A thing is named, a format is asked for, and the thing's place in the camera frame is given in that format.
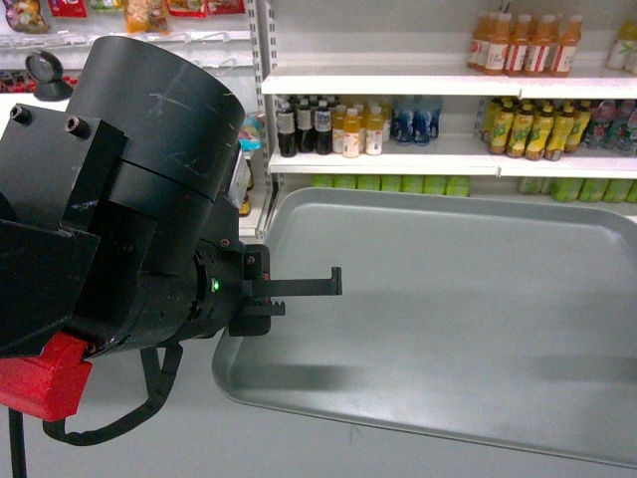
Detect white metal shelf unit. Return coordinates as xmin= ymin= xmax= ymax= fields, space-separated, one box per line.
xmin=241 ymin=1 xmax=636 ymax=238

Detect grey rectangular serving tray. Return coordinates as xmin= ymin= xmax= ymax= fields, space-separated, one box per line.
xmin=212 ymin=188 xmax=636 ymax=468

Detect black barcode scanner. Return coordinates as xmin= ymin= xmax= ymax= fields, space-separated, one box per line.
xmin=25 ymin=50 xmax=74 ymax=102

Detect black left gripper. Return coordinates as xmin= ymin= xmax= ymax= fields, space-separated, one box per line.
xmin=188 ymin=241 xmax=342 ymax=339

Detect yellow snack bag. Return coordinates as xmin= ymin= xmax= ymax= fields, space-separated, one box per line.
xmin=124 ymin=0 xmax=168 ymax=34

